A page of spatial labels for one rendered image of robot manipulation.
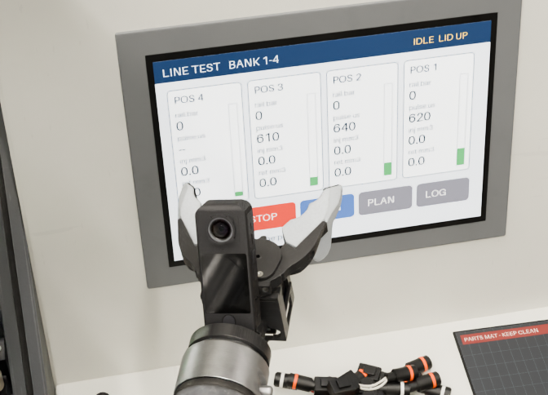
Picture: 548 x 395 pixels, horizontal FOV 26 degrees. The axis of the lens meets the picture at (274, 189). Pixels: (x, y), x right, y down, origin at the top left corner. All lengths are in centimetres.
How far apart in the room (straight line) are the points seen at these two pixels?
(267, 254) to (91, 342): 54
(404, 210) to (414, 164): 7
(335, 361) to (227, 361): 62
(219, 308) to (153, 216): 44
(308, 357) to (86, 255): 33
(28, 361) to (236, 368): 52
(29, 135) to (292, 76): 31
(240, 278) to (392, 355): 62
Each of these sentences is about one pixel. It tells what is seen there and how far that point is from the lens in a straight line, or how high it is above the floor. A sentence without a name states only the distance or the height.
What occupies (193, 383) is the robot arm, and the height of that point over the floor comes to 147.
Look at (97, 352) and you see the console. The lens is 156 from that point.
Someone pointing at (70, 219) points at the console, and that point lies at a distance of 144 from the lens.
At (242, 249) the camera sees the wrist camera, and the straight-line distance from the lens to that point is 99.
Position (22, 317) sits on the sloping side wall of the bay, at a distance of 145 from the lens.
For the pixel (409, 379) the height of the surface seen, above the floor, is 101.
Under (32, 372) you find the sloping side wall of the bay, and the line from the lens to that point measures 146.
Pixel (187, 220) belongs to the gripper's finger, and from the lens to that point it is 110.
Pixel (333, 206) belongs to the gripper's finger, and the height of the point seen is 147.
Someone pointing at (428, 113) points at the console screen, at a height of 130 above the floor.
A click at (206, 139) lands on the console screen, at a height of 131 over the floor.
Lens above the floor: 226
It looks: 46 degrees down
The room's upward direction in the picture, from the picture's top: straight up
